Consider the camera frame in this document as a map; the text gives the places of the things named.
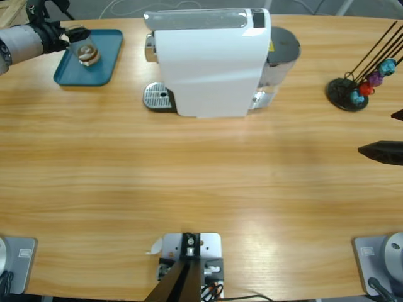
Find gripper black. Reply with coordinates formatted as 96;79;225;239
31;20;91;55

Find clear glass cup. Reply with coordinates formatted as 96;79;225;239
64;25;101;67

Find white capsule coffee machine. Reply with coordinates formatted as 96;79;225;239
143;8;272;120

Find red coffee capsule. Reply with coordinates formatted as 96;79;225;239
358;81;375;97

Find purple coffee capsule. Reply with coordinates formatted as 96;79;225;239
368;70;384;86

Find teal coffee capsule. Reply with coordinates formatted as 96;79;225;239
349;90;366;105
377;59;396;77

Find teal plastic tray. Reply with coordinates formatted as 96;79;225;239
52;29;124;87

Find black capsule holder with rods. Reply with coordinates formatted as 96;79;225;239
326;20;403;113

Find wooden crate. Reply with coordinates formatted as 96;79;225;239
0;0;29;28

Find clear water tank grey lid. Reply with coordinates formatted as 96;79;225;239
248;26;302;111

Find white mounting block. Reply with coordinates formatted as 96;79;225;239
157;232;226;299

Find white paper tab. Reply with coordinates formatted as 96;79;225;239
144;237;164;256

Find black chair frame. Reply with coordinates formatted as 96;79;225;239
43;0;76;22

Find white floor cable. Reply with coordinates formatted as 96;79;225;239
99;0;202;18

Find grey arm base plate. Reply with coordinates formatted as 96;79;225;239
351;232;403;296
0;235;38;295

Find black base cable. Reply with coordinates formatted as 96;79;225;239
0;269;15;296
367;276;396;302

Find black cable at table edge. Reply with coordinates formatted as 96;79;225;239
220;294;275;302

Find orange and black wires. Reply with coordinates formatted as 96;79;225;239
201;281;225;299

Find dark camera post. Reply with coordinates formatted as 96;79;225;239
144;232;202;302

